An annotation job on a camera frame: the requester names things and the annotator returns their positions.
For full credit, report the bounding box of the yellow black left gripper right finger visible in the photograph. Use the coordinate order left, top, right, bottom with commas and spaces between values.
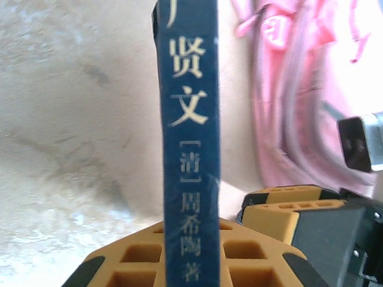
220, 222, 330, 287

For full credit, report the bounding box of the pink school backpack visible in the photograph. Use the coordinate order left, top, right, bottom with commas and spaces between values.
224, 0, 383, 192

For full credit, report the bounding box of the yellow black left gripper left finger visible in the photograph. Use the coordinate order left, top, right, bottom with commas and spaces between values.
61, 222, 167, 287

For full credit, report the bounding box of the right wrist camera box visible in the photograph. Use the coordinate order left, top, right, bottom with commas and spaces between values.
321, 101, 383, 174

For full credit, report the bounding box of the dark blue book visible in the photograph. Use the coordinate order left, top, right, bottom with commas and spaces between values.
151, 0, 226, 287

